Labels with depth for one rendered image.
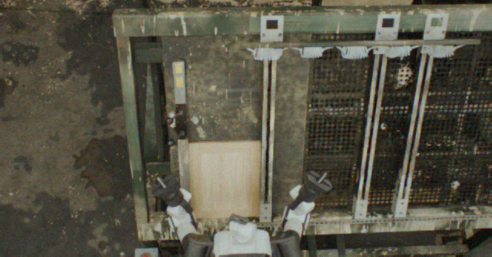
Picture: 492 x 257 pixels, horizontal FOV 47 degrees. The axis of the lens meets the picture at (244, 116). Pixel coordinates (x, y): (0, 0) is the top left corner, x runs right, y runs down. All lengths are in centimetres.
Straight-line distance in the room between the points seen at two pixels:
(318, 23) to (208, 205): 118
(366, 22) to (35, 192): 276
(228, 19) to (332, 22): 47
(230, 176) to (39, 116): 208
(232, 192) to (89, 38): 237
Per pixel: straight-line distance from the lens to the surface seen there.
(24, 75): 494
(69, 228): 426
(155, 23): 257
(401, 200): 326
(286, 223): 290
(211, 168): 302
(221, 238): 271
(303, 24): 260
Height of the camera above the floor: 393
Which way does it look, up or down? 61 degrees down
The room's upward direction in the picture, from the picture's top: 4 degrees clockwise
